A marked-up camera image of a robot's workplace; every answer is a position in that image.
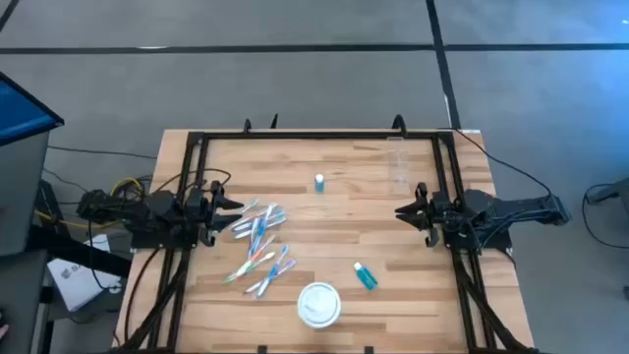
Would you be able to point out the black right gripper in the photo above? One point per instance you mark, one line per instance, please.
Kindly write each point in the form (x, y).
(442, 210)

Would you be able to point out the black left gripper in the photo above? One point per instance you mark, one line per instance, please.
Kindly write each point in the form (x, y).
(196, 210)

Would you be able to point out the white toothbrush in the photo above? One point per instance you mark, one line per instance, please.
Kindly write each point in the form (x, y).
(251, 204)

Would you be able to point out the light blue toothbrush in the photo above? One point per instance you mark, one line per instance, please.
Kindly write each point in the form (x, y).
(277, 215)

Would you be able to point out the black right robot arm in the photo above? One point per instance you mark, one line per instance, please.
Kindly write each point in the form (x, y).
(521, 206)

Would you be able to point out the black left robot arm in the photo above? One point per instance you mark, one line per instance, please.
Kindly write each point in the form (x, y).
(162, 206)

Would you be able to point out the black beam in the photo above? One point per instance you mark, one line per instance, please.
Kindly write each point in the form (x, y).
(74, 251)

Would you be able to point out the white paper box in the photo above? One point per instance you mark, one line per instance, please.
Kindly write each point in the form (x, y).
(78, 285)

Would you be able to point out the grey table leg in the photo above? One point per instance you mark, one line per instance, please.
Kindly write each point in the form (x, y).
(614, 189)

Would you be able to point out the blue screen monitor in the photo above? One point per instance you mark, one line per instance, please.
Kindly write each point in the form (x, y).
(19, 113)

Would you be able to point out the black aluminium table frame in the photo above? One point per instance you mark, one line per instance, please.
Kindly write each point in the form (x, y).
(319, 135)

